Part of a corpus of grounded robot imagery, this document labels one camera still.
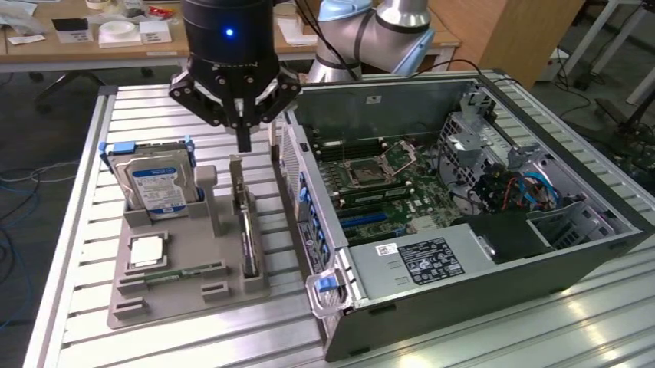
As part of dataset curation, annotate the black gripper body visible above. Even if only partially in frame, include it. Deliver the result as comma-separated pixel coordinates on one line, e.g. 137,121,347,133
183,0,281,101

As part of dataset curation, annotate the green RAM stick with label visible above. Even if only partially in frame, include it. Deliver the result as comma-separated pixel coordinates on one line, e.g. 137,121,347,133
339,185,412,207

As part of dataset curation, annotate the blue expansion slot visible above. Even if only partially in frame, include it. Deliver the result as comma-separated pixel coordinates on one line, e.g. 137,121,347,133
339,212,389,228

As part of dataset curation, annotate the blue wire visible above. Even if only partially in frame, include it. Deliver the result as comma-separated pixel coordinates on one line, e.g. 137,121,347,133
516,171,563,211

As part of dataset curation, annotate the flat white box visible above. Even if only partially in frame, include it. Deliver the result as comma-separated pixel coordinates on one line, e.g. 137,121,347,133
97,32,144,50

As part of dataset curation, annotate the black floor equipment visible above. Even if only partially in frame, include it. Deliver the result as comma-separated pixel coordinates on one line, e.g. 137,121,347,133
592,97,655,154

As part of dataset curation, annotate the grey power supply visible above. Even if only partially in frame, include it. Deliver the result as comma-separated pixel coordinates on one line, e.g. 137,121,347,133
347,223,500,301

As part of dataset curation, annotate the graphics card with metal bracket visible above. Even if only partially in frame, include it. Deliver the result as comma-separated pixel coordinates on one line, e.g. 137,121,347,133
228,153,261,281

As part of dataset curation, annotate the white floor cable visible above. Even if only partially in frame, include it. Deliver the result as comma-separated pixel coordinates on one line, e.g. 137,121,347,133
0,160,77,184

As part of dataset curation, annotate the black and white box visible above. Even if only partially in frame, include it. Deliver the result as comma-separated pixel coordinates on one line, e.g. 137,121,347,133
52,18,95,44

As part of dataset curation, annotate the grey empty disk bay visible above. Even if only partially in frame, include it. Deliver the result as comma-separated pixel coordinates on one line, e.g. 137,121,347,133
525,193,617,250

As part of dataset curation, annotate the green motherboard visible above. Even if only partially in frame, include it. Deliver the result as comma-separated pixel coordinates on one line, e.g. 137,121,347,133
305,128,475,250

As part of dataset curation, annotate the white tape roll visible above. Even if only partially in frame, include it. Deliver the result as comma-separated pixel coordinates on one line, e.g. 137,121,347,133
100,21,135,39

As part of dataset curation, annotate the blue floor cable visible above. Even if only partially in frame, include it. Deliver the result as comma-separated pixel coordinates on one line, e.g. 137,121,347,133
0,183,41,330

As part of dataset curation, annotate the wooden cabinet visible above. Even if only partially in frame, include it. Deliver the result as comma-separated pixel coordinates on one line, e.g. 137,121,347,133
428,0,587,90

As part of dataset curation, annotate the clear plastic case handle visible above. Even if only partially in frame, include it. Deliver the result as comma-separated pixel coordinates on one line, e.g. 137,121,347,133
304,267,355,320

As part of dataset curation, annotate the white box with label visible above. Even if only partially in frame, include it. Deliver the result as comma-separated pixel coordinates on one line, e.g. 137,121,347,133
139,21,173,44

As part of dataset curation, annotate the silver CPU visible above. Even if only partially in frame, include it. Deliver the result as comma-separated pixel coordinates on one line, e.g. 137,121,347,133
125,236,168,268

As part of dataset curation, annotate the black office chair base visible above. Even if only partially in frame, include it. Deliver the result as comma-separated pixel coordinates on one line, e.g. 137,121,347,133
28,67,155,114

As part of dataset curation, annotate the black cable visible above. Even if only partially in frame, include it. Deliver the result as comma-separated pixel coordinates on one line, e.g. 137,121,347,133
352,59,485,82

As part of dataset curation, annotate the white table frame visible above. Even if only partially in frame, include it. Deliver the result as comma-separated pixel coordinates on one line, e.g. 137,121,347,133
560,0,655,104

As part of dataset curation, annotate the black plastic shroud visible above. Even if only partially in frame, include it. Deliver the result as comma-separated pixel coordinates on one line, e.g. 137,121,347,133
468,212,555,265

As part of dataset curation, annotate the red packet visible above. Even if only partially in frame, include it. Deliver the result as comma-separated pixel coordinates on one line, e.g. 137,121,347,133
147,4,179,21

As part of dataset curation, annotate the grey parts rack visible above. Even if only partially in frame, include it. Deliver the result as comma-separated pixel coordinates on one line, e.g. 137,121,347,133
105,164,271,330

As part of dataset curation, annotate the clear plastic bag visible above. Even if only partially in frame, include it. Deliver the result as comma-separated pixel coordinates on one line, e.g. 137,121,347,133
0,5,50,36

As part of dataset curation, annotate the open black PC case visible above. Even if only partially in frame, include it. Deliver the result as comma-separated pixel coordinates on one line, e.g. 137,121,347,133
268,67,655,363

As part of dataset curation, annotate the perforated metal disk bay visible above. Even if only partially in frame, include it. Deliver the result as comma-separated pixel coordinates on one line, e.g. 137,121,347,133
437,110,512,200

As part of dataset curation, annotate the white booklet stack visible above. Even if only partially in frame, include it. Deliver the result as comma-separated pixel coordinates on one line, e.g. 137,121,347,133
279,17,319,47

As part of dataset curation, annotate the metal socket cover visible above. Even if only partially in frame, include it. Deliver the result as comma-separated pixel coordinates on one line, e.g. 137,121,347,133
376,136,419,164

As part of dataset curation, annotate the hard disk with blue bracket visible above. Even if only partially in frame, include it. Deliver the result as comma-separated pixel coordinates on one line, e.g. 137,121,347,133
99,136,199,222

